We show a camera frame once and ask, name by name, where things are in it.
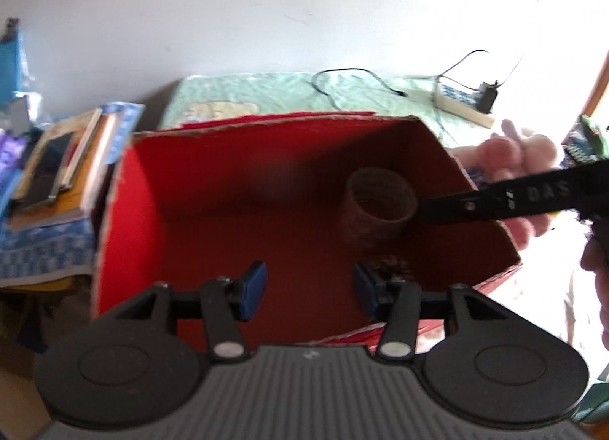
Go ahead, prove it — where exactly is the blue bag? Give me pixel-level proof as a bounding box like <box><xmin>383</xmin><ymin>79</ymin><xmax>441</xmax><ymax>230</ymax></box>
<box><xmin>0</xmin><ymin>16</ymin><xmax>33</xmax><ymax>105</ymax></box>

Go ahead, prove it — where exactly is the thin hanging cable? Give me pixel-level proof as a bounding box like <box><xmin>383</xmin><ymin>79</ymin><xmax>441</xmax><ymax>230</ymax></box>
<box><xmin>495</xmin><ymin>0</ymin><xmax>558</xmax><ymax>88</ymax></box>

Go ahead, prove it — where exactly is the black looped cable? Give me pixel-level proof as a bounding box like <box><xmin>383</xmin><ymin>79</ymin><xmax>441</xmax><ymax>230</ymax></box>
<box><xmin>432</xmin><ymin>49</ymin><xmax>491</xmax><ymax>146</ymax></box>

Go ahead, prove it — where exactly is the person's head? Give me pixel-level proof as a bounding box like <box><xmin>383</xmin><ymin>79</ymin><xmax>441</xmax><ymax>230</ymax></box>
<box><xmin>577</xmin><ymin>209</ymin><xmax>609</xmax><ymax>348</ymax></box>

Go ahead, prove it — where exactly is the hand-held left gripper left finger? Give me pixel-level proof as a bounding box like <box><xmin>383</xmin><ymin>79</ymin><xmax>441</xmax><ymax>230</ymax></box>
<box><xmin>102</xmin><ymin>260</ymin><xmax>268</xmax><ymax>365</ymax></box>

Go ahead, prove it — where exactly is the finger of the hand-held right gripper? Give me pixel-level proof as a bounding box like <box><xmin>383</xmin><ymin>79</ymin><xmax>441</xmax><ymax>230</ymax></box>
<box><xmin>418</xmin><ymin>185</ymin><xmax>501</xmax><ymax>223</ymax></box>

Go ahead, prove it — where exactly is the black cable with plug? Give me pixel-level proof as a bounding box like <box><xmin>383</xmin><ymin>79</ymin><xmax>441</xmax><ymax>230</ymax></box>
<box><xmin>311</xmin><ymin>68</ymin><xmax>408</xmax><ymax>108</ymax></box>

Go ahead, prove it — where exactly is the large red cardboard box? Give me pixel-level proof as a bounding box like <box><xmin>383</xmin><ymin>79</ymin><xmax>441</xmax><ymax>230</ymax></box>
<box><xmin>90</xmin><ymin>111</ymin><xmax>524</xmax><ymax>346</ymax></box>

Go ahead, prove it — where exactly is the yellow book with dark centre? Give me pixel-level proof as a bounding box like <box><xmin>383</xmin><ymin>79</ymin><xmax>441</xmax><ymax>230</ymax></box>
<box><xmin>12</xmin><ymin>123</ymin><xmax>103</xmax><ymax>212</ymax></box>

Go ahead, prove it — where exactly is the blue patterned cloth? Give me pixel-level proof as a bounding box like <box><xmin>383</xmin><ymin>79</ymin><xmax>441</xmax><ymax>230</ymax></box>
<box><xmin>0</xmin><ymin>217</ymin><xmax>97</xmax><ymax>287</ymax></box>

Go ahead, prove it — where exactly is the silver foil packet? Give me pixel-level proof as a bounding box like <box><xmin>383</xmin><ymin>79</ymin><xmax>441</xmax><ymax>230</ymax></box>
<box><xmin>7</xmin><ymin>92</ymin><xmax>43</xmax><ymax>136</ymax></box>

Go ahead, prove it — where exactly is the light green printed blanket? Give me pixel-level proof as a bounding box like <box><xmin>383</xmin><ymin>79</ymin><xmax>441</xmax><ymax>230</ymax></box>
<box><xmin>157</xmin><ymin>71</ymin><xmax>496</xmax><ymax>151</ymax></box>

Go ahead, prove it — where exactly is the pink plush toy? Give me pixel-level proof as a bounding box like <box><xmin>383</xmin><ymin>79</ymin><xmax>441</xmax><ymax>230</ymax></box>
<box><xmin>450</xmin><ymin>119</ymin><xmax>560</xmax><ymax>251</ymax></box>

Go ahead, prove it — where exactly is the black charger adapter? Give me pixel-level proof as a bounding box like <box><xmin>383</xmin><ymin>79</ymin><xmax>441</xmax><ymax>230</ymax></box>
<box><xmin>476</xmin><ymin>81</ymin><xmax>500</xmax><ymax>115</ymax></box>

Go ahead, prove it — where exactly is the blue patterned booklet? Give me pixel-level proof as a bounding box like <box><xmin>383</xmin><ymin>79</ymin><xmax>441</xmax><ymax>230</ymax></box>
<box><xmin>101</xmin><ymin>102</ymin><xmax>146</xmax><ymax>166</ymax></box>

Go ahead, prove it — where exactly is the brown woven basket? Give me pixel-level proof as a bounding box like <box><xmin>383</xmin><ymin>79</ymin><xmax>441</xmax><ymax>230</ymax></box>
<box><xmin>340</xmin><ymin>166</ymin><xmax>419</xmax><ymax>250</ymax></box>

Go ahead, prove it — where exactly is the purple packet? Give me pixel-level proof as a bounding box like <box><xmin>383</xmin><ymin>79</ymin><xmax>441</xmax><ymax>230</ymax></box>
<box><xmin>0</xmin><ymin>131</ymin><xmax>29</xmax><ymax>179</ymax></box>

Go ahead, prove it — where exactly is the white power strip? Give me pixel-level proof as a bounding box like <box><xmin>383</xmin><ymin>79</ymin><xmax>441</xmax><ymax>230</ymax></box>
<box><xmin>434</xmin><ymin>83</ymin><xmax>496</xmax><ymax>129</ymax></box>

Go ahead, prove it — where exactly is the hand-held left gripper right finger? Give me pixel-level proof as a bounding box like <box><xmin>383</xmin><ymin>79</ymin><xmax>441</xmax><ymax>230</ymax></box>
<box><xmin>353</xmin><ymin>261</ymin><xmax>519</xmax><ymax>360</ymax></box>

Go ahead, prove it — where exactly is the orange book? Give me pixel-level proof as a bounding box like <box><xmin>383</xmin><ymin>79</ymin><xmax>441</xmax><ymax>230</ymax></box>
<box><xmin>10</xmin><ymin>109</ymin><xmax>121</xmax><ymax>232</ymax></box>

